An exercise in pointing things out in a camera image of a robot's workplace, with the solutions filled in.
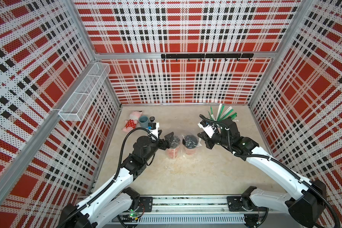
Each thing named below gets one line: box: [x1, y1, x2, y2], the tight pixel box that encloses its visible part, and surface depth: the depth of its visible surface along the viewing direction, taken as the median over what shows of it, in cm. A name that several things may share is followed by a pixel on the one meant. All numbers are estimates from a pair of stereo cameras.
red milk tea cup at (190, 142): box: [181, 134, 199, 155], surface depth 78 cm
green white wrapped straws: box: [207, 103, 238, 122], surface depth 95 cm
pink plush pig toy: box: [121, 110, 143, 133], surface depth 106 cm
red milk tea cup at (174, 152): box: [166, 135, 181, 160], surface depth 79 cm
